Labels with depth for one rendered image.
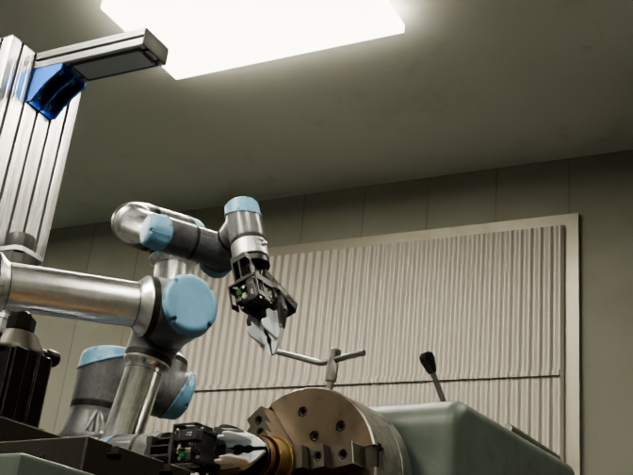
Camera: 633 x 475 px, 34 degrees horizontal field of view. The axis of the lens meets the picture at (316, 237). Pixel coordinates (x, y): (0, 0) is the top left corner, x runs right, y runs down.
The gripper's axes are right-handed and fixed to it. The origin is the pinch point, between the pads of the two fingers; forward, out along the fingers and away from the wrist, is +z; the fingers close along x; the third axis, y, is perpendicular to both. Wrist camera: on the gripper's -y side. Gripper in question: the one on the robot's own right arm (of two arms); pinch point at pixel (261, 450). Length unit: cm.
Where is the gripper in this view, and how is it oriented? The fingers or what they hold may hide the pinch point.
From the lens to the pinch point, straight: 171.2
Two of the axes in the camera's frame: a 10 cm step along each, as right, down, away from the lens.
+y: -5.8, -3.7, -7.2
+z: 8.1, -1.7, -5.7
